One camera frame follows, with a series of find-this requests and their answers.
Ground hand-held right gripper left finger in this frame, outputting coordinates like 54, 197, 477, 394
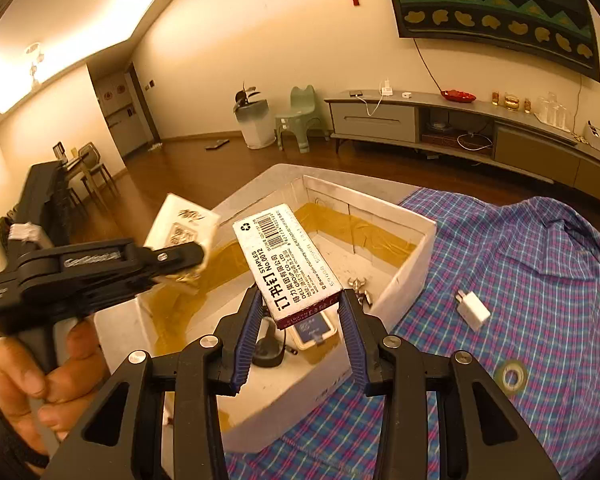
40, 287, 266, 480

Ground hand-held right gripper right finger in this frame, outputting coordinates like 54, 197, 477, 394
336, 290, 563, 480

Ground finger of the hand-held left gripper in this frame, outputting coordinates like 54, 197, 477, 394
142, 241, 206, 286

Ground white printed box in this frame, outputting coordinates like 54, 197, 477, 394
142, 192, 222, 293

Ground red white staples box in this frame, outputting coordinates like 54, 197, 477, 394
231, 203, 343, 331

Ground white foam box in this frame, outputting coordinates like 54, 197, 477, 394
94, 162, 438, 453

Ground person's left hand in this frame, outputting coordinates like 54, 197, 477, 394
0, 320, 112, 453

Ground black round item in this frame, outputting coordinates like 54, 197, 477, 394
252, 317, 286, 368

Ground small tan box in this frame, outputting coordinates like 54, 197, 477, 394
291, 311, 339, 351

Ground black piano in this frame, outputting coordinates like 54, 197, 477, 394
0, 162, 88, 256

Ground white charger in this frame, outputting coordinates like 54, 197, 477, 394
452, 290, 492, 332

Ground dining chair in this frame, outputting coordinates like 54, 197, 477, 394
77, 143, 118, 203
52, 141, 78, 166

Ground white bin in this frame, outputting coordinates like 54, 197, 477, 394
234, 99, 273, 150

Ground clear tape roll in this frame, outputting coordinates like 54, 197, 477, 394
495, 360, 528, 396

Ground dark potted plant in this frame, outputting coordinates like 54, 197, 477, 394
232, 81, 263, 111

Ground plaid shirt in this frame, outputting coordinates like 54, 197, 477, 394
220, 187, 600, 480

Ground green plastic chair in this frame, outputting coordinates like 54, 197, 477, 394
275, 85, 329, 153

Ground grey tv cabinet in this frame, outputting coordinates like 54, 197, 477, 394
325, 90, 600, 201

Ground ceiling lamp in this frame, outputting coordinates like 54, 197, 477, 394
24, 42, 46, 86

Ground amber glass bottles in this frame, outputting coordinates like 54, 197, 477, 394
492, 91, 533, 111

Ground clear drinking glasses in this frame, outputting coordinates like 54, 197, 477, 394
535, 92, 571, 128

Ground black wrist strap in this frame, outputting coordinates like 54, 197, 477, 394
0, 402, 50, 467

